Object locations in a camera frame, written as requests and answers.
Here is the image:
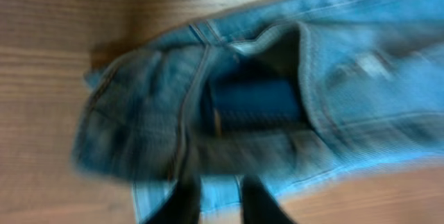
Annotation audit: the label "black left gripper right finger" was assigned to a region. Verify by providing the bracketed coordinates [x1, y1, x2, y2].
[241, 176, 295, 224]

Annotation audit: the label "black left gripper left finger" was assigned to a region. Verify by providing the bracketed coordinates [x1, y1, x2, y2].
[144, 177, 201, 224]

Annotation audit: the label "blue denim jeans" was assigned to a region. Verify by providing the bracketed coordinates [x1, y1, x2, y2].
[72, 0, 443, 223]

